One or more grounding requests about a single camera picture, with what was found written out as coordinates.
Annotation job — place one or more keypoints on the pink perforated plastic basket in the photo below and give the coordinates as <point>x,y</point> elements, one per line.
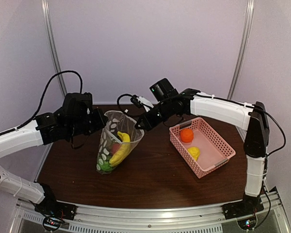
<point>214,150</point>

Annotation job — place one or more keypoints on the left green circuit board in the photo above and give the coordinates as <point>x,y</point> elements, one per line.
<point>52,223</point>

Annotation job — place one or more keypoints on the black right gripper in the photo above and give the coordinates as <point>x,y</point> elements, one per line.
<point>149,123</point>

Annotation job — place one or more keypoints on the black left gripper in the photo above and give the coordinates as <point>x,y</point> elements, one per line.
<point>100,122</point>

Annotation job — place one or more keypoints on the left aluminium corner post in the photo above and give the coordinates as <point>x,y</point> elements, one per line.
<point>50,35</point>

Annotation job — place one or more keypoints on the orange toy fruit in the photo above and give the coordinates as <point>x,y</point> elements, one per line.
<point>186,135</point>

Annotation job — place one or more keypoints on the clear polka dot zip bag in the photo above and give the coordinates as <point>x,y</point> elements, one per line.
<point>117,121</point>

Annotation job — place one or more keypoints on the green circuit board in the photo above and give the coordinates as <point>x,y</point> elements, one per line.
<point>247,223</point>
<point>52,223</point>

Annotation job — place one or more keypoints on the yellow toy lemon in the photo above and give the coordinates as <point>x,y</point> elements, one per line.
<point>194,152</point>

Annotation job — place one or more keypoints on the yellow toy banana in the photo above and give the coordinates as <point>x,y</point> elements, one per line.
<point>123,150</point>

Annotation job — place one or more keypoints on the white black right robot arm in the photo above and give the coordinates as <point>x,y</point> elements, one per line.
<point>248,117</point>

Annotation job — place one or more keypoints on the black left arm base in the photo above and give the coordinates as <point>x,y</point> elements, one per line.
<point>51,207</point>

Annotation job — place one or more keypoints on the right aluminium corner post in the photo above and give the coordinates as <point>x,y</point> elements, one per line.
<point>248,21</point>

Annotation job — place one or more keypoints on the right green circuit board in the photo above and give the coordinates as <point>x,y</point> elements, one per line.
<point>247,223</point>

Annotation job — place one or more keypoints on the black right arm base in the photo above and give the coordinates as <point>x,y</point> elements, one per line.
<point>247,206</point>

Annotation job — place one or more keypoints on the red toy apple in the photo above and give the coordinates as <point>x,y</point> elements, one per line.
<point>115,148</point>

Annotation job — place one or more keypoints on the aluminium corner post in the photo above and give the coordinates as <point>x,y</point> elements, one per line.
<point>50,35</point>
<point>248,21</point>

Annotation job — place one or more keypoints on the aluminium front rail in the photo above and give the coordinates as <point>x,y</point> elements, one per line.
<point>201,219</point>

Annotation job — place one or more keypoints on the green striped toy watermelon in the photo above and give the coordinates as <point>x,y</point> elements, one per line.
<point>105,166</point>

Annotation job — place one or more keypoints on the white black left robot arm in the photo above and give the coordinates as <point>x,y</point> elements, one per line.
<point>77,116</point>

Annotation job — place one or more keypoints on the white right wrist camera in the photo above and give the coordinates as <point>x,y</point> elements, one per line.
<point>141,102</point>

